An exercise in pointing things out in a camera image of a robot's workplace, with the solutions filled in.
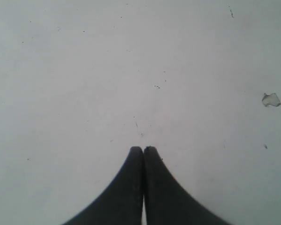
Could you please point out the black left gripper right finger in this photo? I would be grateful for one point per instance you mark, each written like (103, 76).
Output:
(166, 202)

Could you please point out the small clear plastic scrap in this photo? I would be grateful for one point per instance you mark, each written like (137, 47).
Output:
(271, 99)

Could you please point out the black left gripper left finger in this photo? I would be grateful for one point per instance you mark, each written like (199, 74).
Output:
(121, 203)

